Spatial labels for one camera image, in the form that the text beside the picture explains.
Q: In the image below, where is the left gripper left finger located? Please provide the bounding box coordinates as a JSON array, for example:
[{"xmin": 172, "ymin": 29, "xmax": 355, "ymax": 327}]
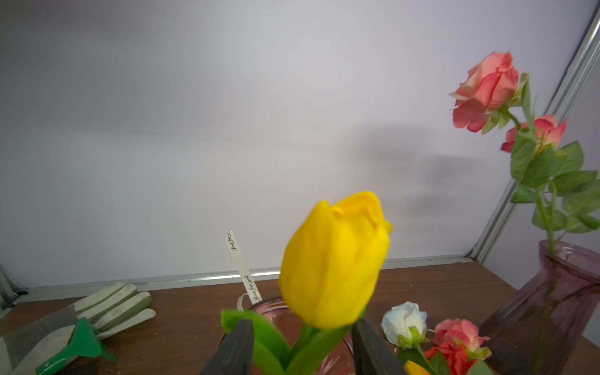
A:
[{"xmin": 200, "ymin": 319, "xmax": 255, "ymax": 375}]

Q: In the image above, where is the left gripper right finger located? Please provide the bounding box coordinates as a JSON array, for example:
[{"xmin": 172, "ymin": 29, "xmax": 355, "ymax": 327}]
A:
[{"xmin": 352, "ymin": 318, "xmax": 406, "ymax": 375}]

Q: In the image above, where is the yellow tulip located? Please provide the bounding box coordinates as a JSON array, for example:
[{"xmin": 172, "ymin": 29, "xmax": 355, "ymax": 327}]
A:
[
  {"xmin": 220, "ymin": 192, "xmax": 393, "ymax": 374},
  {"xmin": 404, "ymin": 360, "xmax": 431, "ymax": 375}
]

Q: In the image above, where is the pink rose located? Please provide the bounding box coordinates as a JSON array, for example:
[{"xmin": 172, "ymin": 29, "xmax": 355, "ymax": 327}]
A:
[
  {"xmin": 433, "ymin": 319, "xmax": 492, "ymax": 359},
  {"xmin": 450, "ymin": 52, "xmax": 556, "ymax": 254},
  {"xmin": 502, "ymin": 116, "xmax": 599, "ymax": 241}
]

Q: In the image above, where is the left red glass vase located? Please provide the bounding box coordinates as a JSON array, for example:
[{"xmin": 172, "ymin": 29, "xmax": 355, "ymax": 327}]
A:
[{"xmin": 215, "ymin": 230, "xmax": 357, "ymax": 375}]

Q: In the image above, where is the white rose small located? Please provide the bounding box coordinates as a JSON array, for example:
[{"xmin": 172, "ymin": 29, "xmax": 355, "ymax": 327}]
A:
[{"xmin": 381, "ymin": 302, "xmax": 438, "ymax": 374}]

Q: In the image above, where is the red rose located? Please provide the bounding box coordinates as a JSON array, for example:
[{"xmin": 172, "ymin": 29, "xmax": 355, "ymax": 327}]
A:
[{"xmin": 424, "ymin": 346, "xmax": 478, "ymax": 375}]

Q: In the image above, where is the right purple glass vase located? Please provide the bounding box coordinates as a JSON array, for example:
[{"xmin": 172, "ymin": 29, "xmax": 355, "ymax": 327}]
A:
[{"xmin": 479, "ymin": 241, "xmax": 599, "ymax": 374}]

